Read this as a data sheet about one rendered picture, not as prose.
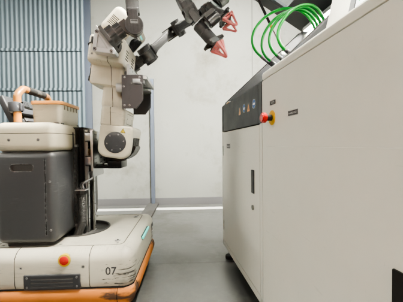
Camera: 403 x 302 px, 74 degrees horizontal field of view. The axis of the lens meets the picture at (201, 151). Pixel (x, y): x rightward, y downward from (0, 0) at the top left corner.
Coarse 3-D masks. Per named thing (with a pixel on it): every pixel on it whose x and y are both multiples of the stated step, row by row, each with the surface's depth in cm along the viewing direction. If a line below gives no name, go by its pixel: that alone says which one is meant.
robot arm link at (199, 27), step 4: (200, 20) 123; (204, 20) 125; (196, 24) 123; (200, 24) 122; (204, 24) 123; (208, 24) 124; (196, 28) 123; (200, 28) 122; (204, 28) 122; (208, 28) 124; (196, 32) 126; (200, 32) 123; (200, 36) 125
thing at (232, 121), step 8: (256, 88) 109; (240, 96) 130; (248, 96) 119; (256, 96) 109; (232, 104) 146; (240, 104) 131; (256, 104) 109; (224, 112) 165; (232, 112) 146; (248, 112) 119; (256, 112) 109; (224, 120) 165; (232, 120) 147; (240, 120) 131; (248, 120) 119; (256, 120) 109; (224, 128) 165; (232, 128) 147; (240, 128) 138
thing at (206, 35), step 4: (204, 32) 122; (208, 32) 122; (212, 32) 123; (204, 36) 123; (208, 36) 122; (212, 36) 122; (216, 36) 122; (220, 36) 124; (204, 40) 124; (208, 40) 120; (208, 44) 122; (204, 48) 123; (208, 48) 124
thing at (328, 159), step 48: (336, 0) 103; (336, 48) 59; (384, 48) 46; (288, 96) 81; (336, 96) 59; (384, 96) 46; (288, 144) 82; (336, 144) 59; (384, 144) 46; (288, 192) 82; (336, 192) 59; (384, 192) 46; (288, 240) 82; (336, 240) 59; (384, 240) 46; (288, 288) 83; (336, 288) 60; (384, 288) 47
